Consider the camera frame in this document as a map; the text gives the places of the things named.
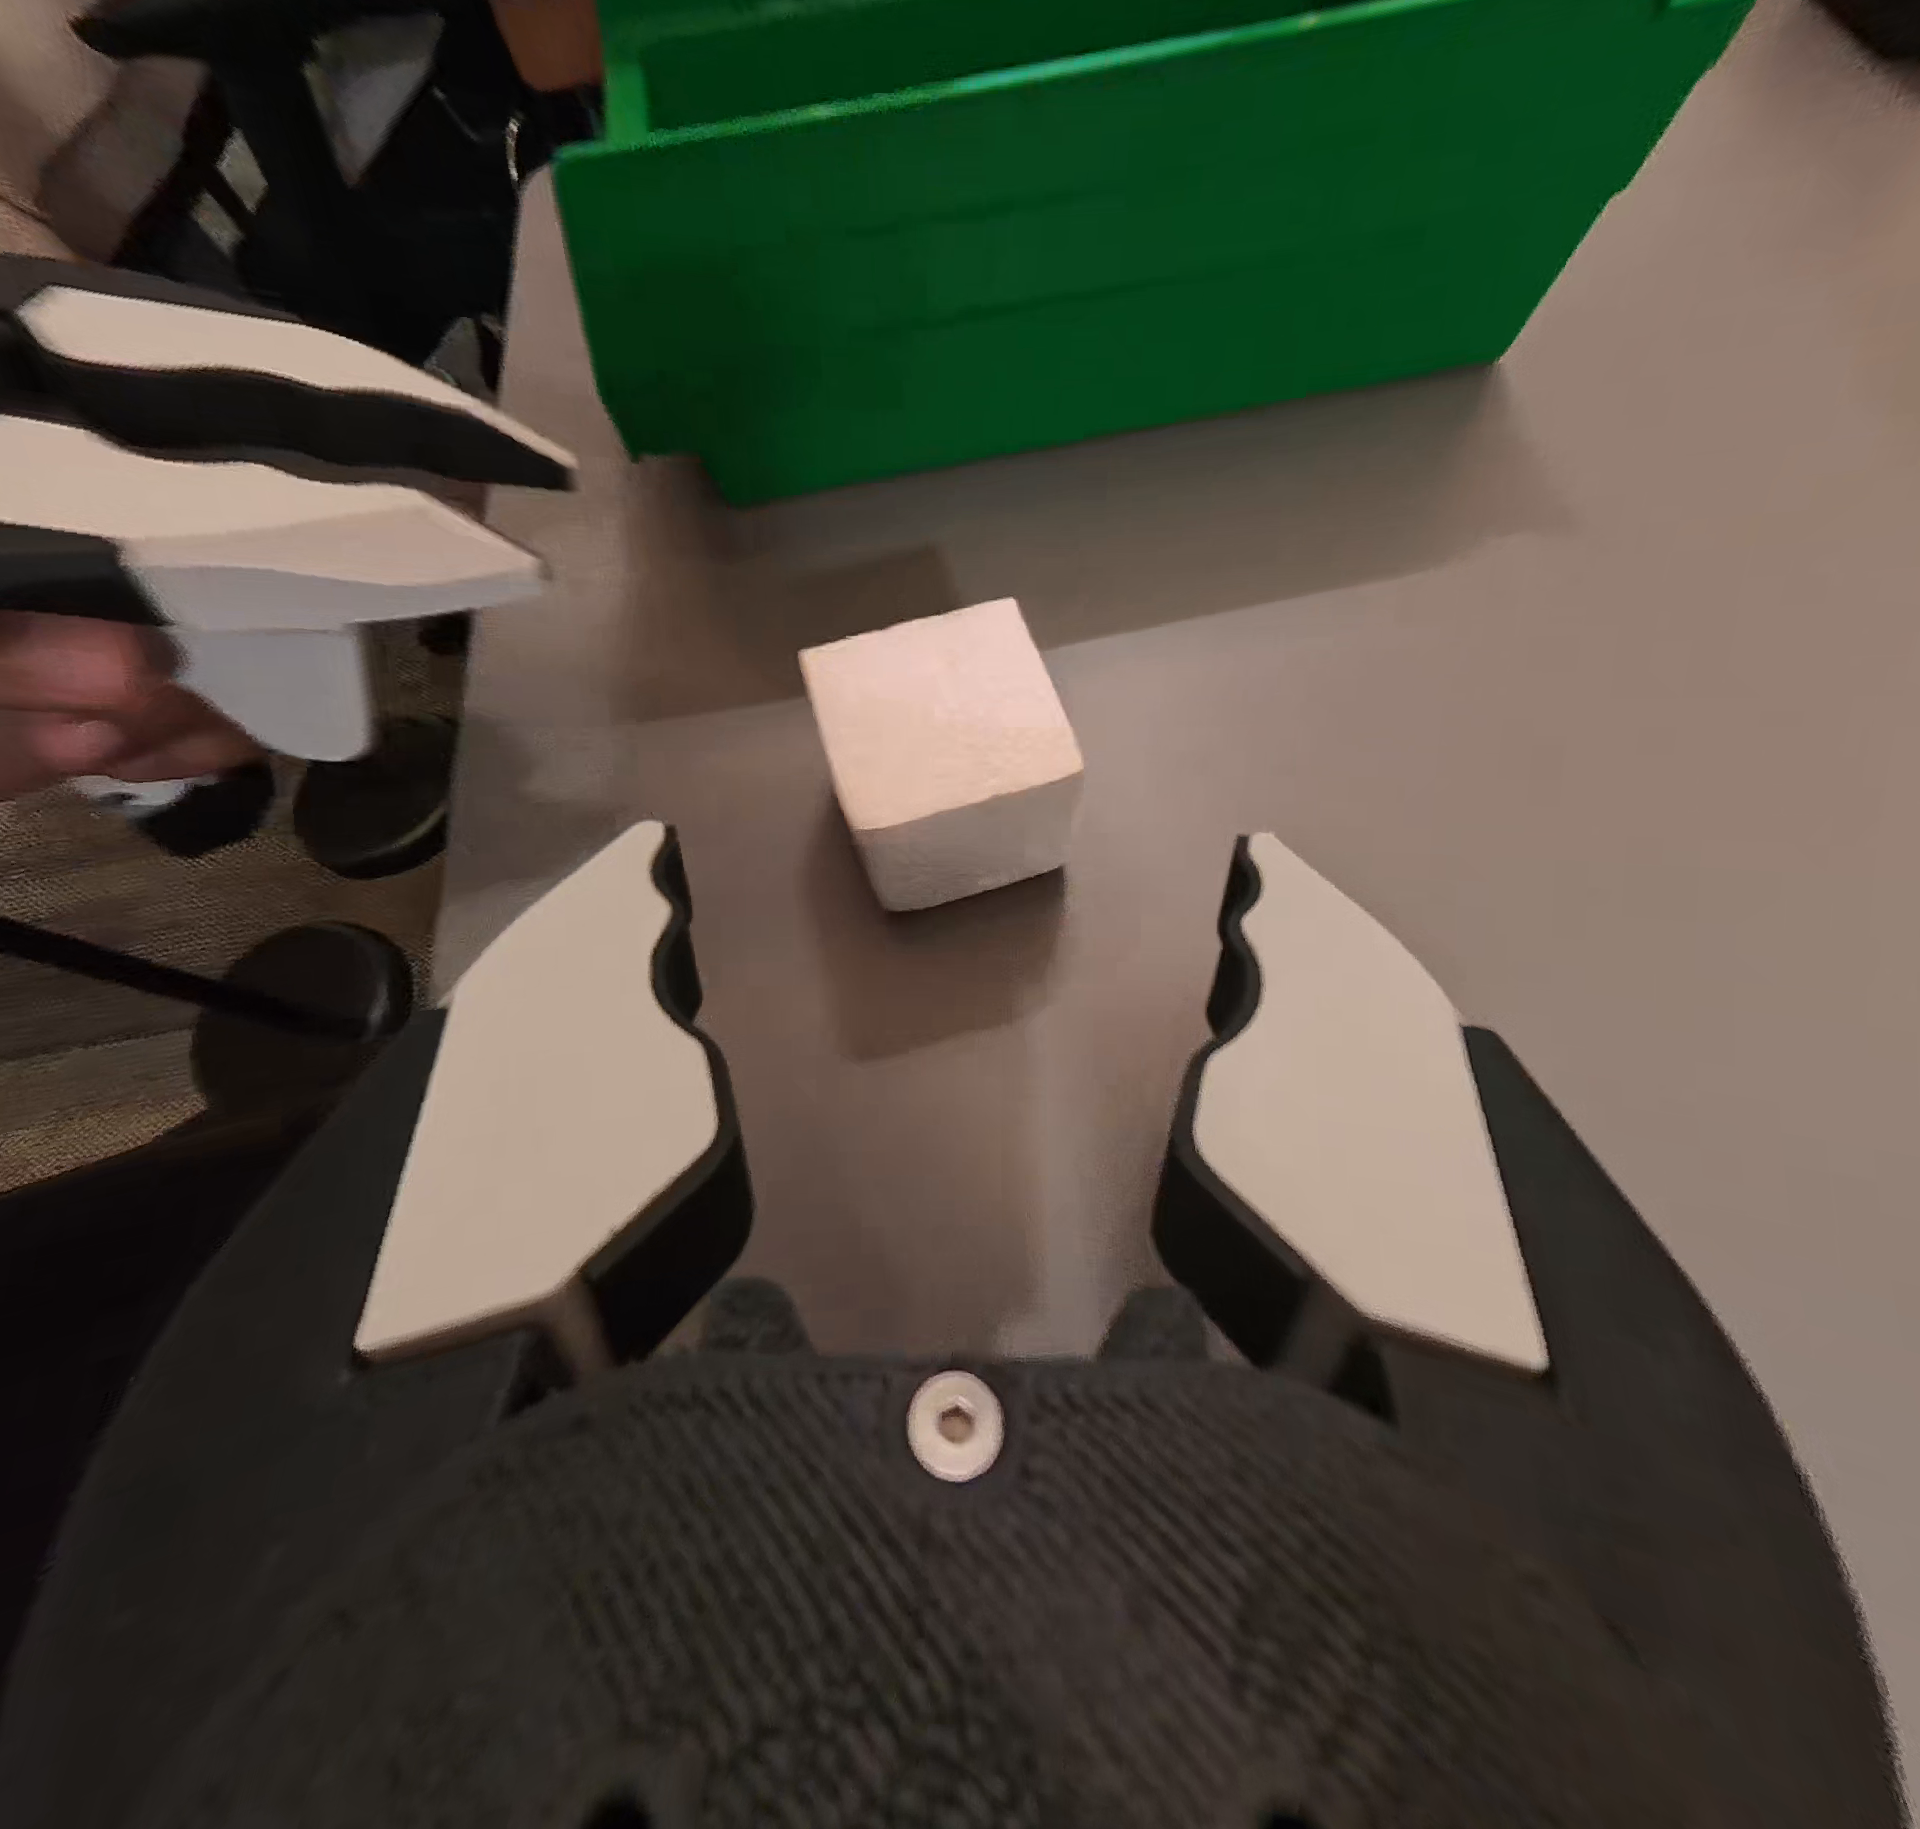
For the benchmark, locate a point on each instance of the white foam cube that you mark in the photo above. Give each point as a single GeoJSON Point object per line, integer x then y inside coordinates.
{"type": "Point", "coordinates": [937, 729]}

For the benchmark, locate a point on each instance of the person's dark pants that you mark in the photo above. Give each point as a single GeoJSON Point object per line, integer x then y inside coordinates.
{"type": "Point", "coordinates": [91, 1333]}

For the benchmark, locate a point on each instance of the black round-base stand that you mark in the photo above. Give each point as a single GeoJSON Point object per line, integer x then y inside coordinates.
{"type": "Point", "coordinates": [377, 802]}
{"type": "Point", "coordinates": [308, 1012]}

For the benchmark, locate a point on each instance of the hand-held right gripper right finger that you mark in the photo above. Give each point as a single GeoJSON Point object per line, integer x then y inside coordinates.
{"type": "Point", "coordinates": [1364, 1110]}

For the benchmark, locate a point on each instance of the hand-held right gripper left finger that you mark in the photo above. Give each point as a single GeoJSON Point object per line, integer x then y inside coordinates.
{"type": "Point", "coordinates": [541, 1110]}

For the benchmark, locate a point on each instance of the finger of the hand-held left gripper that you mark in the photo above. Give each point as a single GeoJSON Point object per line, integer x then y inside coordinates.
{"type": "Point", "coordinates": [269, 360]}
{"type": "Point", "coordinates": [300, 541]}

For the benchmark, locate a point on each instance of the black office chair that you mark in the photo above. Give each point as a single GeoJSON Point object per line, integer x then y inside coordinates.
{"type": "Point", "coordinates": [345, 225]}

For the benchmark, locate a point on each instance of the grey desk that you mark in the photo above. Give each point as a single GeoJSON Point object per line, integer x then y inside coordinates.
{"type": "Point", "coordinates": [1424, 691]}

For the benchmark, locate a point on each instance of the green plastic bin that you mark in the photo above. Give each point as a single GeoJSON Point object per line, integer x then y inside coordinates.
{"type": "Point", "coordinates": [1080, 255]}

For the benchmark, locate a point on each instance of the brown-edged table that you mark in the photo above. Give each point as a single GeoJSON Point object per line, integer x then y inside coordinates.
{"type": "Point", "coordinates": [548, 36]}

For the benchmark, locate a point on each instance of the person's left hand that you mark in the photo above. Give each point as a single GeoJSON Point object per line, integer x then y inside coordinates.
{"type": "Point", "coordinates": [91, 705]}

